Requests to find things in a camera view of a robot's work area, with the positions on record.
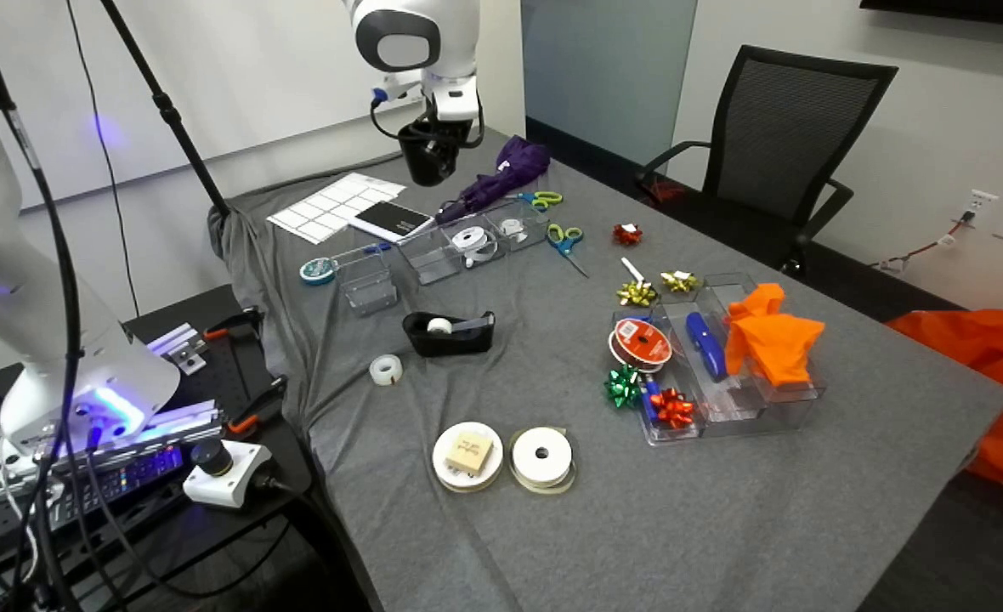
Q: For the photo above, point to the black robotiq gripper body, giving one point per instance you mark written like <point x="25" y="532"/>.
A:
<point x="423" y="118"/>

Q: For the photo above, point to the black mug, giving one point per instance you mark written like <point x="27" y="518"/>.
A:
<point x="429" y="159"/>

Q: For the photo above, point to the white franka robot arm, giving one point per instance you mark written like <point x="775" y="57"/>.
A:
<point x="417" y="45"/>

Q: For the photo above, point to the purple ribbon bundle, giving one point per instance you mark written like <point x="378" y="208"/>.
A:
<point x="500" y="175"/>

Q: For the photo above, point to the blue green scissors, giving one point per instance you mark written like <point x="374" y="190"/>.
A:
<point x="543" y="202"/>

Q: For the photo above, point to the smartphone on white box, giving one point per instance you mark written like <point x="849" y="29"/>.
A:
<point x="392" y="224"/>

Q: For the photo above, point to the clear plastic box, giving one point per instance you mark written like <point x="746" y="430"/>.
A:
<point x="370" y="295"/>
<point x="434" y="261"/>
<point x="512" y="233"/>

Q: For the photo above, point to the small white ribbon spool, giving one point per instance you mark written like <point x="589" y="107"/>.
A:
<point x="471" y="238"/>

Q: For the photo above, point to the white slatted tray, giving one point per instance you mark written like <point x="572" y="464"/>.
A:
<point x="332" y="207"/>

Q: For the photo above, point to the small blue pen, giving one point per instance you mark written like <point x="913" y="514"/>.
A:
<point x="360" y="254"/>

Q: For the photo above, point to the blue round lid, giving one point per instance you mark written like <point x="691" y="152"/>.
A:
<point x="318" y="271"/>

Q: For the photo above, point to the black tape dispenser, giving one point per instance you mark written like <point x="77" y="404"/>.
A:
<point x="451" y="334"/>

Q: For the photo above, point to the small white stick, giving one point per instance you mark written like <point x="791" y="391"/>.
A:
<point x="632" y="271"/>

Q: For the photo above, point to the gold gift bow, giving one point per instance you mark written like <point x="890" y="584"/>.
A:
<point x="638" y="295"/>
<point x="679" y="280"/>

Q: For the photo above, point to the small white tape roll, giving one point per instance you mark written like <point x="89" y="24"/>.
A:
<point x="386" y="373"/>

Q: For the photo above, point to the black tripod pole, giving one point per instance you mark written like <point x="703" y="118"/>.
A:
<point x="164" y="107"/>

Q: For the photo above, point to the green gift bow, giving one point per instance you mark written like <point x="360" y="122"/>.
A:
<point x="624" y="387"/>

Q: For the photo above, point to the black office chair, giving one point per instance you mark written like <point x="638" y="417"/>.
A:
<point x="791" y="130"/>

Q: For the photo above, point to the blue marker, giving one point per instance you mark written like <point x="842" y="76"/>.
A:
<point x="705" y="345"/>

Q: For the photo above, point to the tan block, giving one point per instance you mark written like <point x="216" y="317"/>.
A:
<point x="466" y="453"/>

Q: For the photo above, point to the orange plastic toy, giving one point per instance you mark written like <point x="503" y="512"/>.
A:
<point x="772" y="340"/>

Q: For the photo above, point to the clear plastic container tray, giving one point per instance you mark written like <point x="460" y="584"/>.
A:
<point x="731" y="404"/>

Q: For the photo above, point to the grey tablecloth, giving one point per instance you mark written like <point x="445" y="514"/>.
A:
<point x="589" y="512"/>

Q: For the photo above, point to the white device housing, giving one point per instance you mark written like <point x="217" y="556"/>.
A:
<point x="94" y="387"/>

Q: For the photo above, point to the black equipment cart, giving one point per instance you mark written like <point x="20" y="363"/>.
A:
<point x="128" y="532"/>

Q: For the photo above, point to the orange plastic bag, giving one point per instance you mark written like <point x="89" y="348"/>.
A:
<point x="997" y="377"/>

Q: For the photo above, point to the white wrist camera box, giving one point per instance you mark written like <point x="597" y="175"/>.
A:
<point x="455" y="107"/>

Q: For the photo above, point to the black wall television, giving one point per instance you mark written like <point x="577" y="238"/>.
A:
<point x="954" y="9"/>

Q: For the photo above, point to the white wall outlet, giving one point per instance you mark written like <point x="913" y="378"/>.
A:
<point x="981" y="207"/>

